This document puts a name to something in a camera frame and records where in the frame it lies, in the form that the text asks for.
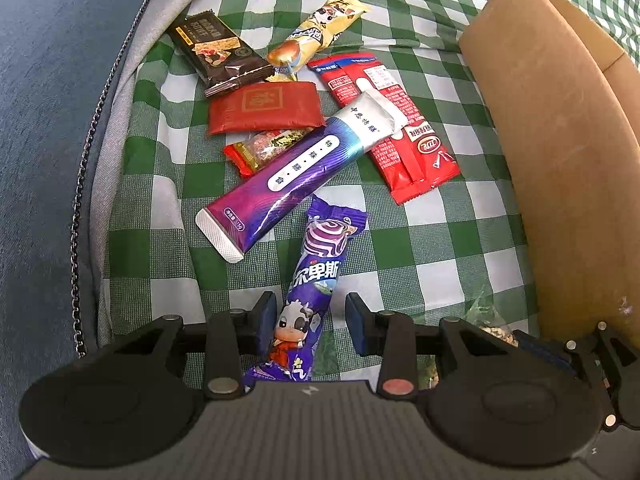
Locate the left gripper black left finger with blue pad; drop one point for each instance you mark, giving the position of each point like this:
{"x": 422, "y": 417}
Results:
{"x": 206, "y": 355}

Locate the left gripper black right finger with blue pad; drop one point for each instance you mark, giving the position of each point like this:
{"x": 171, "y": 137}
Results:
{"x": 399, "y": 341}

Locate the round peanut bag green label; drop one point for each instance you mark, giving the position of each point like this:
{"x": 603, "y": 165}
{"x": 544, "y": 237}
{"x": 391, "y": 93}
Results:
{"x": 483, "y": 314}

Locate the purple white long snack tube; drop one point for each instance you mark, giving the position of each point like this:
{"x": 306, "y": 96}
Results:
{"x": 235, "y": 222}

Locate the purple cow candy bar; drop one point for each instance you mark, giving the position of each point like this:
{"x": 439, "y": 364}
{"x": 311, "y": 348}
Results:
{"x": 299, "y": 324}

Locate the small red gold candy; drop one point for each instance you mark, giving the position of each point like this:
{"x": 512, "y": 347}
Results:
{"x": 253, "y": 154}

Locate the red snack packet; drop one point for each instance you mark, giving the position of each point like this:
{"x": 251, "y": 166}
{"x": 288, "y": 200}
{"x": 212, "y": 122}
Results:
{"x": 266, "y": 106}

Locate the dark brown chocolate bar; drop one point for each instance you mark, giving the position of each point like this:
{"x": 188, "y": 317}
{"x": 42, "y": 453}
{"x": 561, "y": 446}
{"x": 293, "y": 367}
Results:
{"x": 222, "y": 60}

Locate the yellow cow candy bar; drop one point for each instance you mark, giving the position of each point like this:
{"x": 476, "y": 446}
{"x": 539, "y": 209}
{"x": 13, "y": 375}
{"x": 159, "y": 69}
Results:
{"x": 315, "y": 34}

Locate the green white checkered cloth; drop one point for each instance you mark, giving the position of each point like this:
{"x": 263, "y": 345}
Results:
{"x": 427, "y": 258}

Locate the brown cardboard box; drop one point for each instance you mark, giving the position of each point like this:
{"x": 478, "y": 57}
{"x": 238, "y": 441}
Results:
{"x": 564, "y": 97}

